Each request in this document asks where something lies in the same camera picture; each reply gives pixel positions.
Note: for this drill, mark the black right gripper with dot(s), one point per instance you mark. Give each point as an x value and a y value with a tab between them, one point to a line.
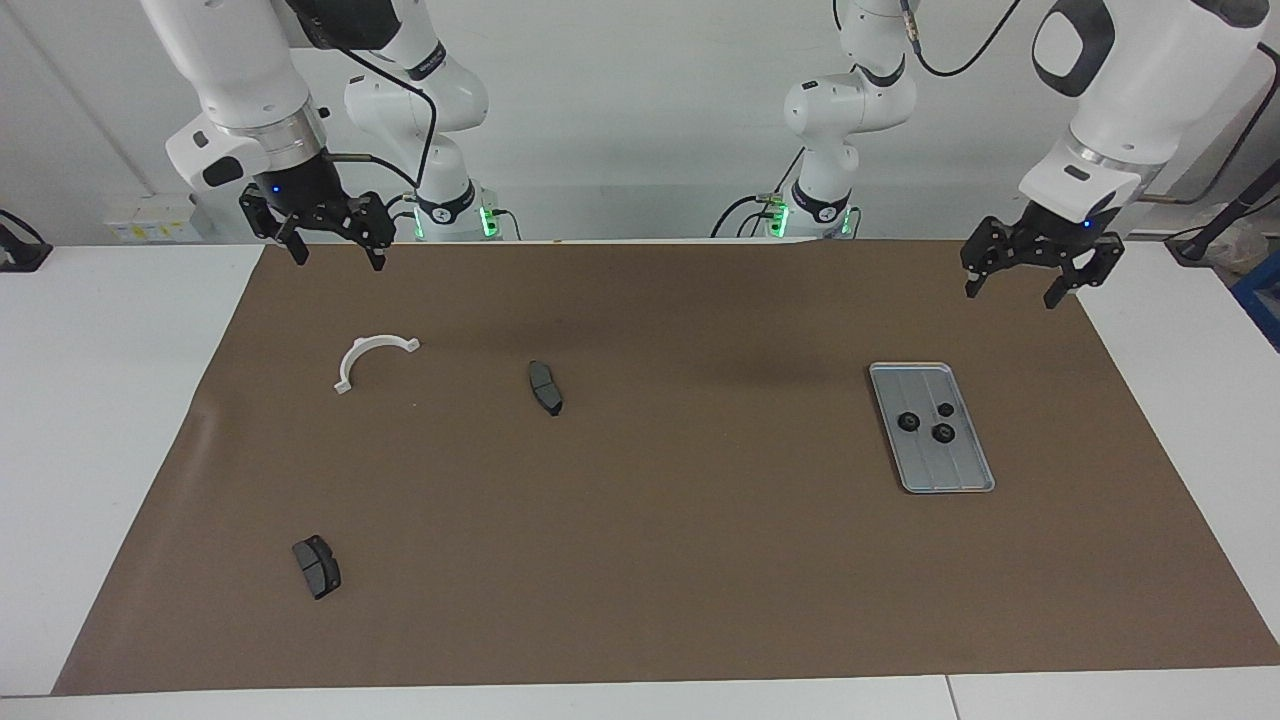
300	190

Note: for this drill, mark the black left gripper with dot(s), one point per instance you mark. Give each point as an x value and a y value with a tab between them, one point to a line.
1045	228

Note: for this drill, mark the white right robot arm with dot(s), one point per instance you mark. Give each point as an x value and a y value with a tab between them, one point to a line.
240	70

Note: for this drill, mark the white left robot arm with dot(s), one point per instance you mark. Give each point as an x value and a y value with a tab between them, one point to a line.
1150	70

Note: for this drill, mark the silver metal tray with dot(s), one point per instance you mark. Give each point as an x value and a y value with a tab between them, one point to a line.
955	465

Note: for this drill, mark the clear plastic bag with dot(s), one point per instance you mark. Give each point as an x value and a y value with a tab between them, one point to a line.
1240	245

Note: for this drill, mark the black stand pole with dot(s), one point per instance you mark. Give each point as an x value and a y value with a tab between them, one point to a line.
1235	205

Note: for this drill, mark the blue crate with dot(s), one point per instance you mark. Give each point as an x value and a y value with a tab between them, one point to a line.
1262	295

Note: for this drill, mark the long dark grey brake pad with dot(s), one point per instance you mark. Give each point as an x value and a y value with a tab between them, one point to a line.
545	388

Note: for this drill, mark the short dark grey brake pad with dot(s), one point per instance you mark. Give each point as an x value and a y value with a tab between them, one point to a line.
317	567

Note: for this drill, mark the brown paper table mat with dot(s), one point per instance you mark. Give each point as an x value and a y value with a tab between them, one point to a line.
700	560

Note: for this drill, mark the white curved plastic bracket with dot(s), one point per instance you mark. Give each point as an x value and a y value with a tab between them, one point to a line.
352	357

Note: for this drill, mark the white wall socket box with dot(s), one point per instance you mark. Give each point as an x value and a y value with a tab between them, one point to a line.
150	220

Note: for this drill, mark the black clamp mount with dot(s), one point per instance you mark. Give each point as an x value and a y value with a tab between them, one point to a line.
20	252

